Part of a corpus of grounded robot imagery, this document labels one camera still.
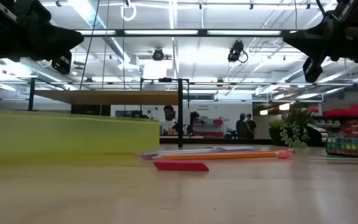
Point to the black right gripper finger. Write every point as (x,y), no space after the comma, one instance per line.
(312,42)

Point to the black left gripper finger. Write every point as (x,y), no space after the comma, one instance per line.
(57,40)

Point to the yellow-green translucent plastic box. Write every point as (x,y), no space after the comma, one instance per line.
(57,137)

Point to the colourful paint set box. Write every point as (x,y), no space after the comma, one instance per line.
(350,147)

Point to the orange pencil pink eraser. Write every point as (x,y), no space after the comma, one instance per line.
(222,155)

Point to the purple silver pen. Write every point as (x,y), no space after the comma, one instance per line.
(179,152)

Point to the red eraser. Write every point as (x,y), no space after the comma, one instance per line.
(180,165)

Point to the black background robot arm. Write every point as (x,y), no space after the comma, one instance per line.
(193,121)

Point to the wooden tabletop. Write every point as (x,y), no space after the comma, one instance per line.
(104,97)

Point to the black cabinet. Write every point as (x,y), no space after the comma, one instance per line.
(90,110)

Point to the green trailing plant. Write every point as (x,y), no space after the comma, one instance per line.
(297,130)

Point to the black rounded seat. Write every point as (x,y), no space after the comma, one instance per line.
(317,133)

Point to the small plant dark pot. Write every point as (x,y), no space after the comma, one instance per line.
(275,132)

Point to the round black spotlight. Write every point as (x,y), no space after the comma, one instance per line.
(158,54)

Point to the person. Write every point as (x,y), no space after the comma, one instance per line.
(252,124)
(168,121)
(242,126)

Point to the black beam with lights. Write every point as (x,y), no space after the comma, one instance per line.
(202,32)

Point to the red white work cart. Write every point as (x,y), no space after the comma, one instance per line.
(208,127)

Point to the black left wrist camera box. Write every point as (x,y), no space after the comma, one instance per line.
(61,63)

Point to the black metal post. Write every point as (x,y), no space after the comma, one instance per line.
(31,93)

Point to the glowing wall lamp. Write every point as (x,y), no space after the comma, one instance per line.
(284,106)
(263,112)

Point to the black metal frame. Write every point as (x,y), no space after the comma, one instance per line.
(180,118)

